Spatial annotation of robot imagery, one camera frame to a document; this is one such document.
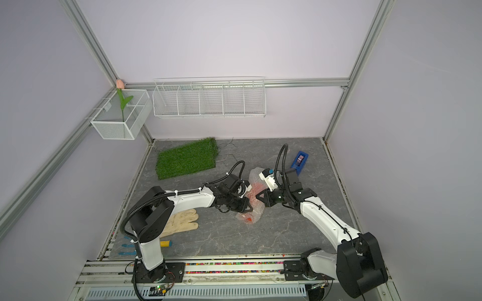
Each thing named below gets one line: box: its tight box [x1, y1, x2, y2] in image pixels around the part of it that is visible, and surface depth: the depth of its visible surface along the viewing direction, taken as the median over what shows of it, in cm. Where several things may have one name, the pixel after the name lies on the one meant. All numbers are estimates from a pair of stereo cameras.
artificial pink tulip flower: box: [116, 79, 134, 123], surface depth 92 cm
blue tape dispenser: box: [291, 150, 309, 176], surface depth 105 cm
